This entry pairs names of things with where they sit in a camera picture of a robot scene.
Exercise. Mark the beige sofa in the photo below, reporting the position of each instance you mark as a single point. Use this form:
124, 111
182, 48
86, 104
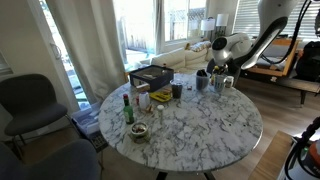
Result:
180, 58

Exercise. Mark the white pill bottle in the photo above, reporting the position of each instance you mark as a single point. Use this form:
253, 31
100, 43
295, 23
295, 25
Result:
229, 82

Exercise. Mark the beige curtain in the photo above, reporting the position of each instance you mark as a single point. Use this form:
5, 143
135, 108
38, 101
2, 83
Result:
90, 43

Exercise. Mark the green tin can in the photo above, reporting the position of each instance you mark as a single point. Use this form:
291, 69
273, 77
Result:
139, 132

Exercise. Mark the dark sauce bottle red cap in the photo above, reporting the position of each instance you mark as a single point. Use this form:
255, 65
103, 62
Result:
164, 66

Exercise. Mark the black rounded object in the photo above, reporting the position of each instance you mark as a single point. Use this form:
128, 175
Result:
201, 72

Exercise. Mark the black table legs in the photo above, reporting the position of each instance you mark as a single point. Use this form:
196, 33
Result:
160, 175

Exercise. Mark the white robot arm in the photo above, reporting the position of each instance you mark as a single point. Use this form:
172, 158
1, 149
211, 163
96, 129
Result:
266, 30

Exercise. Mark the wooden bench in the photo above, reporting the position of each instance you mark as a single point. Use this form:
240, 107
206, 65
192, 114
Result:
270, 156

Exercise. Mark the amber bottle yellow lid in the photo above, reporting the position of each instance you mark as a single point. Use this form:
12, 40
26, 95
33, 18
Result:
214, 72

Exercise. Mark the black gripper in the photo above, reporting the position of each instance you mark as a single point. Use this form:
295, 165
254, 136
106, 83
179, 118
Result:
233, 68

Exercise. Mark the navy blue box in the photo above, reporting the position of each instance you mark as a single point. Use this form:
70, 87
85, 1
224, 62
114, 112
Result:
151, 80

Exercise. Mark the dark glass tumbler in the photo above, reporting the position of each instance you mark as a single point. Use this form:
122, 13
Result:
176, 89

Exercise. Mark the grey upholstered chair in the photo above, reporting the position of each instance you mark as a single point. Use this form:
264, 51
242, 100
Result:
30, 100
50, 161

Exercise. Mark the patterned throw pillow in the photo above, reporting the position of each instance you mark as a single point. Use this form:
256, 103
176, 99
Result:
200, 45

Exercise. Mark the clear plastic storage bin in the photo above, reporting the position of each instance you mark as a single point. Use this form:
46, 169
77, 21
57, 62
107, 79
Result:
86, 120

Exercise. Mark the yellow plate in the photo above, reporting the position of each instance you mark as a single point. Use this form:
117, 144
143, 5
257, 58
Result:
160, 96

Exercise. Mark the black backpack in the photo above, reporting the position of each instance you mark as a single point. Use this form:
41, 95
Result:
308, 61

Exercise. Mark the black low bench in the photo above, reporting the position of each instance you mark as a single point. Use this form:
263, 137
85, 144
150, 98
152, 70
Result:
283, 83

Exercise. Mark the black grid panel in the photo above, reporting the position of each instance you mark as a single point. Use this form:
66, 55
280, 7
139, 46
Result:
99, 141

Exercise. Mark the white window blind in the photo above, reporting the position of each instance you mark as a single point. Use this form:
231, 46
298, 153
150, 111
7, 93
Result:
246, 18

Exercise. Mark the slim white bottle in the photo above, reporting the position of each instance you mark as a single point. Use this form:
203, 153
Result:
160, 113

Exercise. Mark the small red item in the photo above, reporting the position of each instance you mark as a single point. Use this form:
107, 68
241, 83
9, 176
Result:
137, 100

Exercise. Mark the white plastic bottle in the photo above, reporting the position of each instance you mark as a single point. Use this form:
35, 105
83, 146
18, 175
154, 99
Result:
144, 100

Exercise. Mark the white shade lamp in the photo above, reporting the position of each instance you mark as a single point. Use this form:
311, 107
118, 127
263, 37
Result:
208, 26
222, 20

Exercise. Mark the orange wooden frame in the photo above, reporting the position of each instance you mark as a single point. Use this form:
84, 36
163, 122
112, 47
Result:
288, 61

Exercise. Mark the green glass bottle red cap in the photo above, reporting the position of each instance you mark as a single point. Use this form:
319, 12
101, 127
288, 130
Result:
128, 111

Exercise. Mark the small brown snack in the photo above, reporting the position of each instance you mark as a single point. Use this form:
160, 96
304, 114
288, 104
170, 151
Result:
149, 108

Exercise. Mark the orange and white device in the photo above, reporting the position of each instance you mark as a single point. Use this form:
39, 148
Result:
313, 160

